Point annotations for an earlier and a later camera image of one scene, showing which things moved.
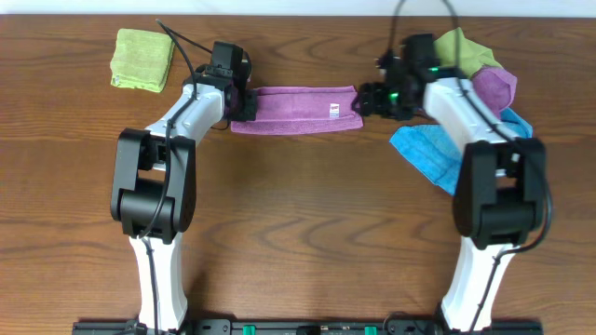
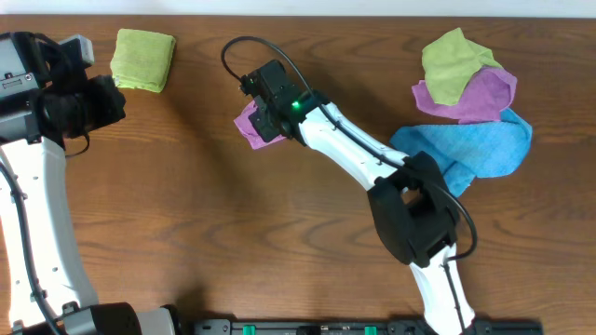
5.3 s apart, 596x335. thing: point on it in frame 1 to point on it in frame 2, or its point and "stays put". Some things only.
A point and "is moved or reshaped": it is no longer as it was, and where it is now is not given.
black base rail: x=304 y=327 stays put
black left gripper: x=250 y=112 to x=113 y=99
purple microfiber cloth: x=302 y=109 is moved or reshaped
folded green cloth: x=142 y=59 stays put
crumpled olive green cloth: x=473 y=56 stays put
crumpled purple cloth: x=495 y=87 stays put
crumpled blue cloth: x=438 y=155 stays put
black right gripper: x=372 y=97 to x=257 y=120
